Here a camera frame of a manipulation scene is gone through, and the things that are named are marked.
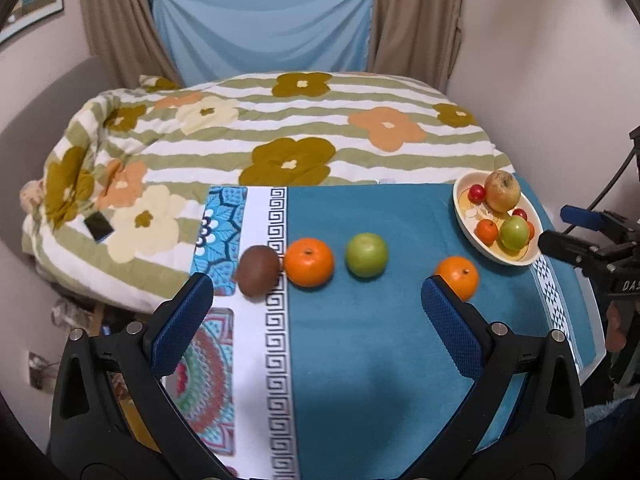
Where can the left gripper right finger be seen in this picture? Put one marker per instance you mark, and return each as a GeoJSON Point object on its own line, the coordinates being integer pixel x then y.
{"type": "Point", "coordinates": [523, 418]}

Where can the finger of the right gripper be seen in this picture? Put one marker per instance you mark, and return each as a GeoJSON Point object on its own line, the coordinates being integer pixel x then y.
{"type": "Point", "coordinates": [575, 251]}
{"type": "Point", "coordinates": [596, 221]}

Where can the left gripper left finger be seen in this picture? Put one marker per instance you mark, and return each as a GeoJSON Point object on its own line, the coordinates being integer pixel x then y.
{"type": "Point", "coordinates": [90, 438]}

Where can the green apple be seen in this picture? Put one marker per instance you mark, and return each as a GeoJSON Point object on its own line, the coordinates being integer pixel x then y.
{"type": "Point", "coordinates": [366, 255]}
{"type": "Point", "coordinates": [514, 233]}

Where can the brown kiwi fruit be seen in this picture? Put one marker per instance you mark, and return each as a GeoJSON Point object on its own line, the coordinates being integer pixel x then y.
{"type": "Point", "coordinates": [258, 271]}

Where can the right human hand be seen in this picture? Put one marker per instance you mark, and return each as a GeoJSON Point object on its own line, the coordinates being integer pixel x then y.
{"type": "Point", "coordinates": [616, 332]}

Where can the orange fruit bowl right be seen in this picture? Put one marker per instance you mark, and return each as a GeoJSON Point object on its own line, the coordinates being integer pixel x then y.
{"type": "Point", "coordinates": [531, 230]}

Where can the green apple in bowl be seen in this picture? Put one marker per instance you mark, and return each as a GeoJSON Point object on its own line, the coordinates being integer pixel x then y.
{"type": "Point", "coordinates": [514, 233]}

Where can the red cherry tomato front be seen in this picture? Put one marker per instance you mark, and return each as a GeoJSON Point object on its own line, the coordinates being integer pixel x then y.
{"type": "Point", "coordinates": [520, 213]}

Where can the red cherry tomato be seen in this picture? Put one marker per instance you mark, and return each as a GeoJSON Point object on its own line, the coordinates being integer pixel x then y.
{"type": "Point", "coordinates": [520, 213]}
{"type": "Point", "coordinates": [477, 194]}

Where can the small tangerine in bowl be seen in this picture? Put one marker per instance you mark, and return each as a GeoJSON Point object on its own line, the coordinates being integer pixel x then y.
{"type": "Point", "coordinates": [487, 232]}

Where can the yellow red apple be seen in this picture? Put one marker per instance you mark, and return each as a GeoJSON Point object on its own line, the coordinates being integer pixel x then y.
{"type": "Point", "coordinates": [503, 192]}

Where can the cream fruit bowl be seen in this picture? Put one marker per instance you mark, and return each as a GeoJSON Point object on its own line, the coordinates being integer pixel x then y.
{"type": "Point", "coordinates": [468, 215]}

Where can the red cherry tomato back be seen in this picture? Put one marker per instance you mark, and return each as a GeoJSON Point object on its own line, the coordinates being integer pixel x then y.
{"type": "Point", "coordinates": [477, 194]}

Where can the small orange tangerine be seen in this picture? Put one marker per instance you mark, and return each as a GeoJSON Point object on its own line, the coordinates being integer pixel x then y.
{"type": "Point", "coordinates": [461, 276]}

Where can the black phone on quilt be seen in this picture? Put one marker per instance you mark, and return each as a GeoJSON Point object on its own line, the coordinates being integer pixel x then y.
{"type": "Point", "coordinates": [98, 226]}

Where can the floral striped quilt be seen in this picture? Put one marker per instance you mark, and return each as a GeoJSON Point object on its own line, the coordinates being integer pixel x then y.
{"type": "Point", "coordinates": [147, 157]}

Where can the blue patterned table cloth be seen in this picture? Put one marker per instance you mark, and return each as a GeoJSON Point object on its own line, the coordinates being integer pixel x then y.
{"type": "Point", "coordinates": [350, 380]}

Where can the large orange with stem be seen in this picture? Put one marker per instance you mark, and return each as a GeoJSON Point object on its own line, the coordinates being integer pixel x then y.
{"type": "Point", "coordinates": [308, 263]}

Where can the right beige curtain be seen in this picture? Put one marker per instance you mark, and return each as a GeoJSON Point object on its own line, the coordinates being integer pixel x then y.
{"type": "Point", "coordinates": [419, 39]}

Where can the beige curtain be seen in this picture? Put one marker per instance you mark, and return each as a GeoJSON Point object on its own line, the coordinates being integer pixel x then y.
{"type": "Point", "coordinates": [123, 35]}
{"type": "Point", "coordinates": [419, 39]}

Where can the left beige curtain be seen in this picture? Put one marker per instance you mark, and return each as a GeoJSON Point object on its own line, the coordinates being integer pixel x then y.
{"type": "Point", "coordinates": [123, 35]}

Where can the light blue hanging sheet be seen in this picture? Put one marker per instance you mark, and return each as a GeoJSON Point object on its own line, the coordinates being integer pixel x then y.
{"type": "Point", "coordinates": [216, 39]}

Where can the framed wall picture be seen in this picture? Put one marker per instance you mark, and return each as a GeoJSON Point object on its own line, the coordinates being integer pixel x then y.
{"type": "Point", "coordinates": [27, 13]}

